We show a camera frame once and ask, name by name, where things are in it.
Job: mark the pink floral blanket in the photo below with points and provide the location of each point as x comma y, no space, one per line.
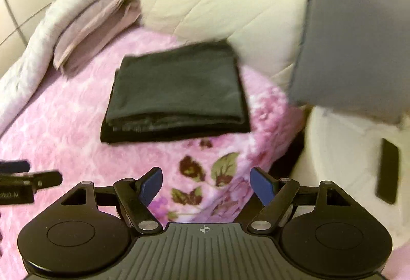
64,126

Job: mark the folded mauve cloth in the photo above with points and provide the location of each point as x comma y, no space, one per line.
96,26

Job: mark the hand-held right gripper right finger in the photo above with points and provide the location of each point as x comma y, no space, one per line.
260,185

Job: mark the white bedside table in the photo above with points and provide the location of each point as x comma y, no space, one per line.
346,164

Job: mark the grey cushion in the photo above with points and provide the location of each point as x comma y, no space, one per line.
355,30

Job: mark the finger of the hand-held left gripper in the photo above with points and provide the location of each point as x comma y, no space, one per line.
41,180
14,166

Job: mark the dark grey jeans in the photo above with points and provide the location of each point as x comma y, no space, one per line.
179,84

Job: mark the light grey quilt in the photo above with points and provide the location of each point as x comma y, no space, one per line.
38,42

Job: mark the cream quilted pillow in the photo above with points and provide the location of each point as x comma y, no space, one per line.
208,7

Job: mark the black phone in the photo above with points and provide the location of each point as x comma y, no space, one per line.
388,171

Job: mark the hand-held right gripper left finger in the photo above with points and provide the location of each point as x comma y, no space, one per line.
151,185

